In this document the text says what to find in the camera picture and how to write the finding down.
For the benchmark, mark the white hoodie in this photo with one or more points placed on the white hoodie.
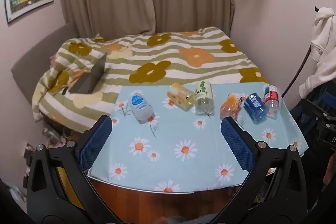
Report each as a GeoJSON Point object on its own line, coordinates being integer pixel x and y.
{"type": "Point", "coordinates": [324, 56]}

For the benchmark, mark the clear bottle cup green label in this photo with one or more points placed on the clear bottle cup green label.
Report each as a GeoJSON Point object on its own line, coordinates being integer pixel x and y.
{"type": "Point", "coordinates": [204, 98]}

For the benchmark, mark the striped floral blanket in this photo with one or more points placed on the striped floral blanket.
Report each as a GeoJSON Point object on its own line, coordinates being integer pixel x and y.
{"type": "Point", "coordinates": [170, 56]}

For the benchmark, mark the grey bed headboard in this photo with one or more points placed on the grey bed headboard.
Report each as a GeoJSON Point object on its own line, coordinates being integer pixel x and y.
{"type": "Point", "coordinates": [34, 61]}

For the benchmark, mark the dark blue cloth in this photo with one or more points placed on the dark blue cloth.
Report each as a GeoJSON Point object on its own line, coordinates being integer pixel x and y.
{"type": "Point", "coordinates": [315, 92]}

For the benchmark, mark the grey laptop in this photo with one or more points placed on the grey laptop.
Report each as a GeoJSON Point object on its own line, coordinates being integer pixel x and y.
{"type": "Point", "coordinates": [89, 79]}

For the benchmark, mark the white bottle cup blue label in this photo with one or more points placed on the white bottle cup blue label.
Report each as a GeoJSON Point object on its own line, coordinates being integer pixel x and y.
{"type": "Point", "coordinates": [139, 106]}

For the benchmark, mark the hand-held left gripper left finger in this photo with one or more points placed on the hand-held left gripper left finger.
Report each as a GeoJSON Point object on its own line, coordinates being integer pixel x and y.
{"type": "Point", "coordinates": [95, 144]}

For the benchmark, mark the red label bottle cup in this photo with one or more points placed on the red label bottle cup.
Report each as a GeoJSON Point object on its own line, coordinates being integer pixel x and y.
{"type": "Point", "coordinates": [271, 98]}

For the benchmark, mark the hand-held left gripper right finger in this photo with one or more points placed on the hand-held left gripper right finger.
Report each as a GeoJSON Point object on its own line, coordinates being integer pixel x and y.
{"type": "Point", "coordinates": [237, 145]}

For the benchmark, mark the light blue daisy tablecloth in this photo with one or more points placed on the light blue daisy tablecloth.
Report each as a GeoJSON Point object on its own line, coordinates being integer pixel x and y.
{"type": "Point", "coordinates": [170, 134]}

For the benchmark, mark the yellow bottle cup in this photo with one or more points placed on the yellow bottle cup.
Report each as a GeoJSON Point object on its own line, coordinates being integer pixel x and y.
{"type": "Point", "coordinates": [179, 95]}

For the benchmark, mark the grey blue cloth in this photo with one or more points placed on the grey blue cloth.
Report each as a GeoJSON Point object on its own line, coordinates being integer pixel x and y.
{"type": "Point", "coordinates": [189, 220]}

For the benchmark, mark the orange bottle cup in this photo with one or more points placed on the orange bottle cup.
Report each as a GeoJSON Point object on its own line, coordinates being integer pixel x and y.
{"type": "Point", "coordinates": [231, 106]}

